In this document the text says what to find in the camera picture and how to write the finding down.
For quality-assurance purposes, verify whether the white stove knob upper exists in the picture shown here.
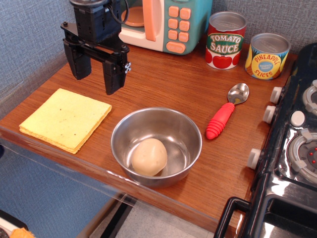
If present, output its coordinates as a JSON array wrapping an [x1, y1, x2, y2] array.
[[270, 87, 283, 104]]

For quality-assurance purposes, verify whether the white stove knob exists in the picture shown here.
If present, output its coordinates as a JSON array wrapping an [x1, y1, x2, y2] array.
[[270, 87, 283, 104], [247, 148, 262, 170], [263, 106, 276, 124]]

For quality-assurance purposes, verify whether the tomato sauce can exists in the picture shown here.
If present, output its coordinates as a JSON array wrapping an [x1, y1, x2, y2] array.
[[205, 11, 247, 70]]

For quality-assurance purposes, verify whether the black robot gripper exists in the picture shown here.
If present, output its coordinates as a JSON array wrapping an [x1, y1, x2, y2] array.
[[61, 0, 131, 95]]

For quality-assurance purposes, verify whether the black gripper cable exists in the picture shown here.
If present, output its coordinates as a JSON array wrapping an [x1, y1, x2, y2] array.
[[106, 0, 130, 25]]

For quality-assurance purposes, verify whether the beige potato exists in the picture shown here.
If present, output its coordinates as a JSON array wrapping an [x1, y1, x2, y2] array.
[[132, 138, 167, 177]]

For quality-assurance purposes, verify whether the black oven door handle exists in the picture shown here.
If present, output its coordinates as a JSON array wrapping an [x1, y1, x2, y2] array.
[[214, 196, 251, 238]]

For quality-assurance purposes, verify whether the folded yellow cloth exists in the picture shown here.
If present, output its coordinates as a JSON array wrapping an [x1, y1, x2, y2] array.
[[19, 88, 112, 154]]

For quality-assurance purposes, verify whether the black toy stove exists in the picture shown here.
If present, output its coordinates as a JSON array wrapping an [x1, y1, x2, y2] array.
[[236, 43, 317, 238]]

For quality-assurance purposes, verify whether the teal toy microwave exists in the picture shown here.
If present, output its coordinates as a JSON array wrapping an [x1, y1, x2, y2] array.
[[119, 0, 212, 55]]

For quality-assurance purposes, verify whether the orange plate inside microwave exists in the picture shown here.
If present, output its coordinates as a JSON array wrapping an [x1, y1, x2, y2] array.
[[121, 6, 144, 27]]

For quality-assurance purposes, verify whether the pineapple slices can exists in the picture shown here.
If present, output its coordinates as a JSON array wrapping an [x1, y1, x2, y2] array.
[[245, 33, 291, 80]]

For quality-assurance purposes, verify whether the white stove knob lower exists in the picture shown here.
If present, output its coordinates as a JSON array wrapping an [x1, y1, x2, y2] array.
[[247, 148, 262, 170]]

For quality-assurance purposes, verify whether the red handled metal spoon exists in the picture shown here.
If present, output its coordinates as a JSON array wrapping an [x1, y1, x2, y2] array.
[[206, 83, 250, 140]]

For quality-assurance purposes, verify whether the white stove knob middle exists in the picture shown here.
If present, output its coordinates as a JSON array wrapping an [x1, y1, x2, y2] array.
[[263, 106, 276, 124]]

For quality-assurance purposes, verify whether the stainless steel bowl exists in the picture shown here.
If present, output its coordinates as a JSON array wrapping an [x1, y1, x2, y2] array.
[[110, 107, 202, 187]]

